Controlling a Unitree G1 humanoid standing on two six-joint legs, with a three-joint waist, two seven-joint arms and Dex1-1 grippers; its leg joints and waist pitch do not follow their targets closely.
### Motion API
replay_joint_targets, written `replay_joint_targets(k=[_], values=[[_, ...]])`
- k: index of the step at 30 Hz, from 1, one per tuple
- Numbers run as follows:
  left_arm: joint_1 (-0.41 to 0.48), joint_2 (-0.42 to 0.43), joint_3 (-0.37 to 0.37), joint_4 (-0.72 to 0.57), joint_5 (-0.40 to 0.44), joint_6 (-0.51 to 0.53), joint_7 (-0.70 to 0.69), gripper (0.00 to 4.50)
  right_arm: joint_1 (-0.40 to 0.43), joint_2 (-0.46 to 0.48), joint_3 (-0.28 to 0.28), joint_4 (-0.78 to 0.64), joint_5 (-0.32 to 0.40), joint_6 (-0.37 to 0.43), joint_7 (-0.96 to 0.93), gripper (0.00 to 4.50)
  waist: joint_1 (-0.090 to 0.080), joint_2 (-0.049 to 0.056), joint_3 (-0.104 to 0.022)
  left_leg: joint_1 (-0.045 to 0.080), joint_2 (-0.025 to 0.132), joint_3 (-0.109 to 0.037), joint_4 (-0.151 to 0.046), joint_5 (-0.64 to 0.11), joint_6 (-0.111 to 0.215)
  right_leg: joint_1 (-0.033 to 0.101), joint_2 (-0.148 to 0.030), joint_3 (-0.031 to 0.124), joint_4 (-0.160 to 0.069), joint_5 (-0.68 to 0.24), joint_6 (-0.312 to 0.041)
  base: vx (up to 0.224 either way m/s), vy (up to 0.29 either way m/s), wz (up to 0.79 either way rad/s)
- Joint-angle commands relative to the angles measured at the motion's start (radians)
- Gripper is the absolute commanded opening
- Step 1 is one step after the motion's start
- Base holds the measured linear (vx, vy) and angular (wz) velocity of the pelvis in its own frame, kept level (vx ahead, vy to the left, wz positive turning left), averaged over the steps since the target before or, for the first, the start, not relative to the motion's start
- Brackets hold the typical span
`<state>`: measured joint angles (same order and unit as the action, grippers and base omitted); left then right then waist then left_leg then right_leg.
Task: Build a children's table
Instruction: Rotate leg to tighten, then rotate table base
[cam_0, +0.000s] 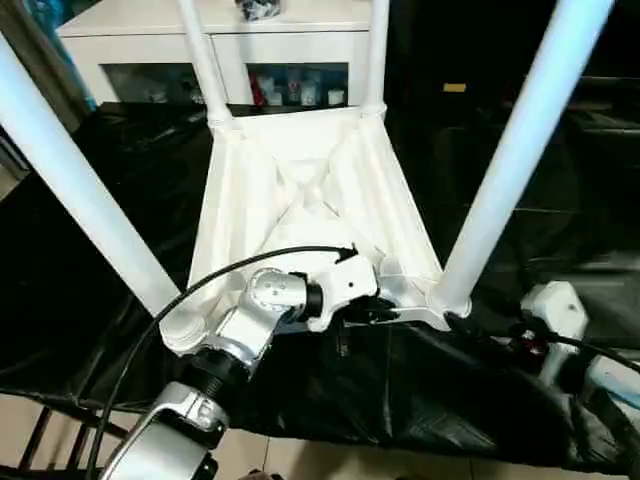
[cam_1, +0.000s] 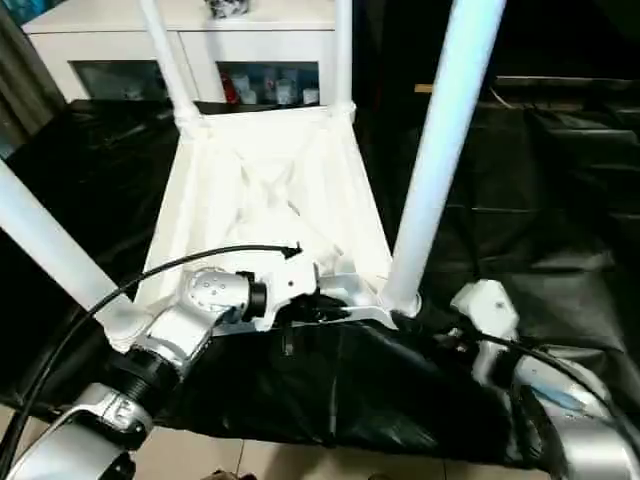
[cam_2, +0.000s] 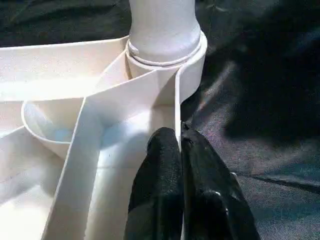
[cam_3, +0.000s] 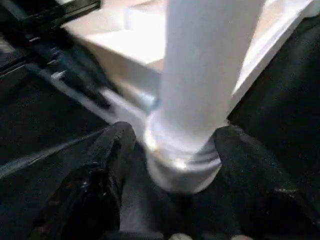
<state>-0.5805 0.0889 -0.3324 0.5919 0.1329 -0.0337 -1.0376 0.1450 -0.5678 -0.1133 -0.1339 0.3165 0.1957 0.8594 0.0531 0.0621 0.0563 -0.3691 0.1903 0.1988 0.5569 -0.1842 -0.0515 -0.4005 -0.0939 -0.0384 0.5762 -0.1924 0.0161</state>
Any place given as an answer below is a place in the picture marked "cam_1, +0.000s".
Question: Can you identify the grey curtain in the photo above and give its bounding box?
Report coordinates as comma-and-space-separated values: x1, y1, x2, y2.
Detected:
0, 9, 66, 161

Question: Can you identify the black mat cover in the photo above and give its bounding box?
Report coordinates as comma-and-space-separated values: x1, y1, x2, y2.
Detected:
0, 74, 640, 471

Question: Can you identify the white plastic table top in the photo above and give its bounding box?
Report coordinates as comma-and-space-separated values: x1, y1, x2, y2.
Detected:
102, 102, 424, 354

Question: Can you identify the white glass door cabinet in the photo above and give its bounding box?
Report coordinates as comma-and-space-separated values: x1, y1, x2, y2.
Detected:
22, 0, 337, 106

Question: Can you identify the dark metal bar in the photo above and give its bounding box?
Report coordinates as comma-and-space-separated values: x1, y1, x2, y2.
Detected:
494, 75, 640, 90

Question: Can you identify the dark speckled object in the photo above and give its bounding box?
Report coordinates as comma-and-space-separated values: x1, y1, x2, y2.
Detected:
207, 0, 254, 19

